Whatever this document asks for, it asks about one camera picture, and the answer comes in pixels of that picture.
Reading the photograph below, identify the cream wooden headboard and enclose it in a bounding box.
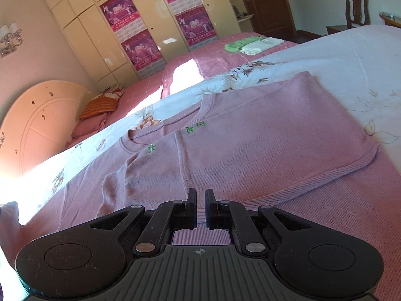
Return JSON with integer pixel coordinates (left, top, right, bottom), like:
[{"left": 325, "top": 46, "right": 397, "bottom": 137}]
[{"left": 0, "top": 81, "right": 94, "bottom": 178}]

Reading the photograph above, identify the wooden side table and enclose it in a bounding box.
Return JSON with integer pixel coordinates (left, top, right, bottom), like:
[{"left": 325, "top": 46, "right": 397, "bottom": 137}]
[{"left": 378, "top": 12, "right": 401, "bottom": 29}]

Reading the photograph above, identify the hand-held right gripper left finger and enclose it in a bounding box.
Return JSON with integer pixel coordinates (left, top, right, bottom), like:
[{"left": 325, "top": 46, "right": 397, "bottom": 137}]
[{"left": 89, "top": 189, "right": 198, "bottom": 258}]

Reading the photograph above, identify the floral patterned pillow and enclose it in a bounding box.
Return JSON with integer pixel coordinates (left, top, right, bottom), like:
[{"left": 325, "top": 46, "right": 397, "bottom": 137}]
[{"left": 100, "top": 83, "right": 124, "bottom": 101}]

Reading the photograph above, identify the brown wooden door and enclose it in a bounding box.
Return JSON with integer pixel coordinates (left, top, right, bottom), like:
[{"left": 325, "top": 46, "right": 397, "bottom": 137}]
[{"left": 231, "top": 0, "right": 296, "bottom": 40}]

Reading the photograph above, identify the pink bed sheet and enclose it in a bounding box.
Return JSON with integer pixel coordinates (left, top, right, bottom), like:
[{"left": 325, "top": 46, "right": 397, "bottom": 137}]
[{"left": 64, "top": 31, "right": 298, "bottom": 148}]

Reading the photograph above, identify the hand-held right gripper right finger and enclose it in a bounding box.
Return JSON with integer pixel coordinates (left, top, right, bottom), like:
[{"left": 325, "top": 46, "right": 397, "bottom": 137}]
[{"left": 205, "top": 189, "right": 311, "bottom": 258}]

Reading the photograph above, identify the brown wooden chair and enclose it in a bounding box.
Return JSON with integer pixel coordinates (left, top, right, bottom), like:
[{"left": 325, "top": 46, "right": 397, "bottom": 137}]
[{"left": 326, "top": 0, "right": 370, "bottom": 36}]

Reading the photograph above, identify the green folded cloth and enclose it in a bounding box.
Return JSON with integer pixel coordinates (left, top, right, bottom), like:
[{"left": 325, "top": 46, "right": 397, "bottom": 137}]
[{"left": 224, "top": 36, "right": 265, "bottom": 54}]

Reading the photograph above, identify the white folded cloth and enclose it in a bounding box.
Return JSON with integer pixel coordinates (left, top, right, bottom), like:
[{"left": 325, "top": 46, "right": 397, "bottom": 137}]
[{"left": 241, "top": 38, "right": 284, "bottom": 56}]

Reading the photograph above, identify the pink pillow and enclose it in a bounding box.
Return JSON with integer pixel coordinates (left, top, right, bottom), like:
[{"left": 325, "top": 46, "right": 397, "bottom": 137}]
[{"left": 71, "top": 110, "right": 110, "bottom": 140}]

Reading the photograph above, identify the pink knit sweater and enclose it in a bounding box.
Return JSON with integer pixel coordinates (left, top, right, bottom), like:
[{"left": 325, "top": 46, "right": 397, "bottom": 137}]
[{"left": 0, "top": 71, "right": 401, "bottom": 289}]

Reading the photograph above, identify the floral white quilt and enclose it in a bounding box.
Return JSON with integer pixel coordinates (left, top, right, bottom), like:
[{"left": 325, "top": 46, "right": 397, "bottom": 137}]
[{"left": 0, "top": 24, "right": 401, "bottom": 226}]

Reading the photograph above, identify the glass wall lamp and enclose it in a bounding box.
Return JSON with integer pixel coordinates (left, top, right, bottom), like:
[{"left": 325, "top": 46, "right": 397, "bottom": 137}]
[{"left": 0, "top": 22, "right": 24, "bottom": 57}]

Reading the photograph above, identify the orange striped pillow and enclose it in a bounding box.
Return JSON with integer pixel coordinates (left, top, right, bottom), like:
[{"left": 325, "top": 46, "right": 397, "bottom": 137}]
[{"left": 78, "top": 96, "right": 118, "bottom": 120}]

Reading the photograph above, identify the cream wardrobe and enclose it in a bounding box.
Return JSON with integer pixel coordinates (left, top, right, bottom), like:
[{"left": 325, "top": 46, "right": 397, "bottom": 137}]
[{"left": 35, "top": 0, "right": 242, "bottom": 85}]

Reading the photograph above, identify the cream corner shelf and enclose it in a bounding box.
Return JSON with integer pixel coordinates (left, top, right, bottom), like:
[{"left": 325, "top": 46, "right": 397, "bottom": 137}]
[{"left": 219, "top": 0, "right": 254, "bottom": 32}]

